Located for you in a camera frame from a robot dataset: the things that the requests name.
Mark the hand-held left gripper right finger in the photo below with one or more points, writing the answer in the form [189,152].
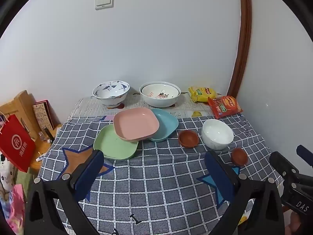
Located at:
[217,173]

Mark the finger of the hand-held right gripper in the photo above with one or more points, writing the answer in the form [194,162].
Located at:
[281,162]
[304,153]

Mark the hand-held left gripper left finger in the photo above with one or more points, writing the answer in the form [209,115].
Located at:
[89,173]

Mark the small brown bowl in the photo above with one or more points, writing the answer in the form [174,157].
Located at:
[188,139]
[239,156]

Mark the green square plate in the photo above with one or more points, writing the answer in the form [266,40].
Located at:
[110,144]

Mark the plain white bowl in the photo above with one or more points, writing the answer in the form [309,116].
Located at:
[216,133]

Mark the pink square plate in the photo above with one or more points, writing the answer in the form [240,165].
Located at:
[135,123]

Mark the blue square plate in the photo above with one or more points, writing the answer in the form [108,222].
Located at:
[166,124]

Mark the small white tube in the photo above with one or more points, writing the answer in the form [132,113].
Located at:
[39,158]

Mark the wooden side table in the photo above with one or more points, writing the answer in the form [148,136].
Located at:
[42,148]

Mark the grey checked tablecloth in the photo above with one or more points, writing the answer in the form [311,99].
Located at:
[159,176]

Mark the small glass bottle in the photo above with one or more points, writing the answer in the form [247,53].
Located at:
[41,136]

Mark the green cloth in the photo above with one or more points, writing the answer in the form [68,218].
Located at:
[24,177]

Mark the red noodle packet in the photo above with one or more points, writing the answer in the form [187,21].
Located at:
[226,106]

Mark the newspaper print table cover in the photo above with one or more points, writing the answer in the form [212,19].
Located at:
[183,109]

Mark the patterned brown box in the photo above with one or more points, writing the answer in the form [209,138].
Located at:
[42,115]

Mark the red paper bag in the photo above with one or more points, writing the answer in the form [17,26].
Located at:
[17,144]

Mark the pink cloth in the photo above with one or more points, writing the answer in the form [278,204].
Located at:
[17,208]

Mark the yellow noodle packet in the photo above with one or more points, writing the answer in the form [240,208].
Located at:
[203,94]

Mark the white bowl with blue birds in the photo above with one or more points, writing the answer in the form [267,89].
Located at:
[111,95]

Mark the large white bowl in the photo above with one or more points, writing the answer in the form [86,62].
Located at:
[159,102]

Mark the wooden board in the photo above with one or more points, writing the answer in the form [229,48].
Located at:
[22,102]

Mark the white bowl with floral print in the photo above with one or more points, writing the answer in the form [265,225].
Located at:
[156,91]

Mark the brown wooden door frame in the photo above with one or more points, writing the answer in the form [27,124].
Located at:
[244,41]

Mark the white light switch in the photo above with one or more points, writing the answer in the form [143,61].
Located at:
[104,1]

